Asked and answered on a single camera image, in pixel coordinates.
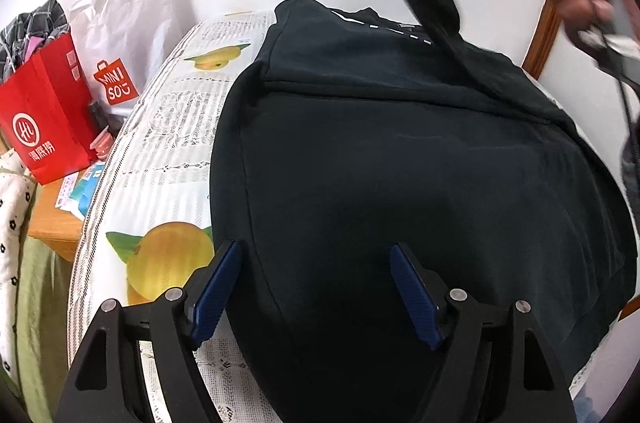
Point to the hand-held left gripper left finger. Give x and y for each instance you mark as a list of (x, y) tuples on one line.
[(215, 298)]

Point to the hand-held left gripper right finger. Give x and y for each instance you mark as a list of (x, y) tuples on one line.
[(415, 298)]

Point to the black sweatshirt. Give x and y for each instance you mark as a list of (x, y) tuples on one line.
[(375, 178)]

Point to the fruit print lace tablecloth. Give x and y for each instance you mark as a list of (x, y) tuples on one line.
[(165, 153)]

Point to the printed paper packets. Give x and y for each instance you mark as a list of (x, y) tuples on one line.
[(80, 195)]

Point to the green bed sheet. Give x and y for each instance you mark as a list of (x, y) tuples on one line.
[(42, 318)]

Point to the wooden side table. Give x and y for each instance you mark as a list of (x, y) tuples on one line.
[(50, 223)]

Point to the white floral quilt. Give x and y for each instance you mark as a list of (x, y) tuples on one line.
[(12, 253)]

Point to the dark small bottle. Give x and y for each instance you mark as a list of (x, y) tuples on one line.
[(97, 113)]

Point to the white paper bag red label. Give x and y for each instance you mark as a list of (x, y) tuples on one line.
[(130, 28)]

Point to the dark checkered cloth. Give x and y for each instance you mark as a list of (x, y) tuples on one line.
[(35, 20)]

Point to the wooden door frame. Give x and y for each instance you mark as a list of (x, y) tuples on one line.
[(542, 38)]

